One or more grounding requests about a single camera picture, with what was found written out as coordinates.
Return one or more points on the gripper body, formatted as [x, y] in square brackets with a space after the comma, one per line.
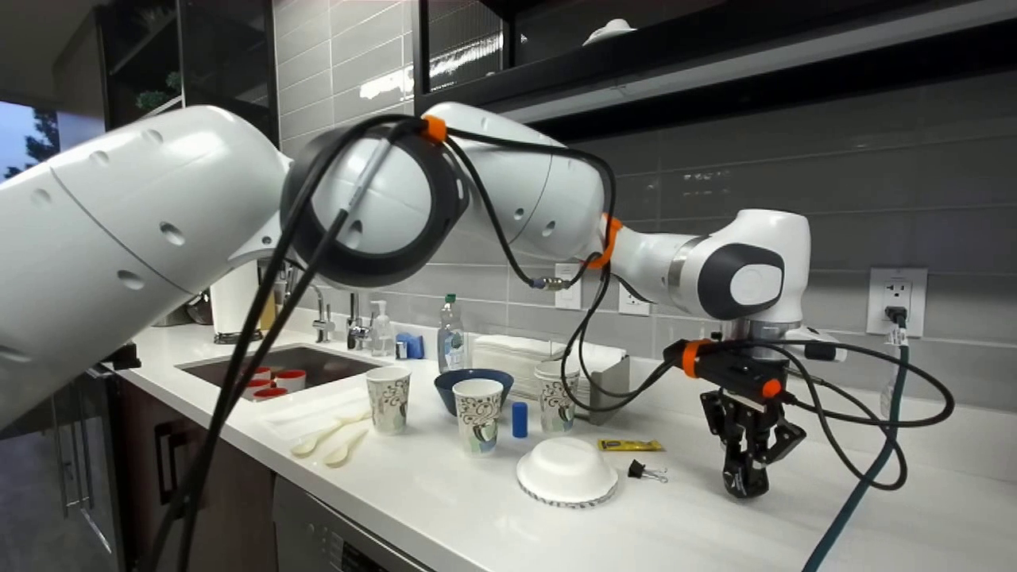
[747, 403]

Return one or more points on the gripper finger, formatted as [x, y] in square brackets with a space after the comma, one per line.
[735, 469]
[783, 441]

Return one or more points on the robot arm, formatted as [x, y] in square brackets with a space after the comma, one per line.
[159, 206]

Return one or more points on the white paper bowl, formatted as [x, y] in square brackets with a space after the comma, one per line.
[566, 473]

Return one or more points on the blue bowl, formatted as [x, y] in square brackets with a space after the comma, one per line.
[446, 389]

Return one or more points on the black binder clip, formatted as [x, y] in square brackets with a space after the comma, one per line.
[636, 469]

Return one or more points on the yellow sachet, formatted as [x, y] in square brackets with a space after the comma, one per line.
[630, 445]

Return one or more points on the metal napkin holder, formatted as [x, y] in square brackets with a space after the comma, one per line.
[612, 389]

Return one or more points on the patterned paper cup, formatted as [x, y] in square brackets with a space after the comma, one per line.
[556, 401]
[388, 401]
[477, 417]

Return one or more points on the small blue cylinder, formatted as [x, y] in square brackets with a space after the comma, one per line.
[520, 419]

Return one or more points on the clear dish soap bottle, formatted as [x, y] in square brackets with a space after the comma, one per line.
[450, 342]

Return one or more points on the blue sponge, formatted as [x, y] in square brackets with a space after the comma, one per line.
[410, 346]

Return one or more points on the clear pump bottle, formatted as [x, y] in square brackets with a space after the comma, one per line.
[382, 335]

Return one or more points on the white dish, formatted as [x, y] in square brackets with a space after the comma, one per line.
[609, 32]

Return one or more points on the white plastic spoon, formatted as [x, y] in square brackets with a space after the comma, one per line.
[306, 445]
[338, 454]

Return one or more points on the chrome soap dispenser tap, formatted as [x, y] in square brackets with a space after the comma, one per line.
[354, 327]

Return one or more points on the dishwasher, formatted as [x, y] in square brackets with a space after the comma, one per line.
[318, 532]

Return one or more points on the steel sink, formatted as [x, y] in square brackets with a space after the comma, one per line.
[302, 364]

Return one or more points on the red and white cup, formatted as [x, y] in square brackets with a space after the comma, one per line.
[256, 387]
[270, 394]
[291, 380]

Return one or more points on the dark cabinet door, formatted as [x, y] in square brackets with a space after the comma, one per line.
[230, 508]

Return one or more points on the paper towel roll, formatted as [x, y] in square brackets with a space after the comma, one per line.
[232, 306]

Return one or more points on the metal kettle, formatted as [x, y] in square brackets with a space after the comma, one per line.
[187, 310]

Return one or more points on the window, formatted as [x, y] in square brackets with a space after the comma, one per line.
[28, 139]

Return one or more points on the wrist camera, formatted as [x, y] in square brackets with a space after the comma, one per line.
[735, 372]

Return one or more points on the white wall socket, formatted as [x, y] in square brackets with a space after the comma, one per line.
[568, 295]
[633, 302]
[898, 290]

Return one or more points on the black wall shelf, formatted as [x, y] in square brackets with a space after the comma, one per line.
[715, 56]

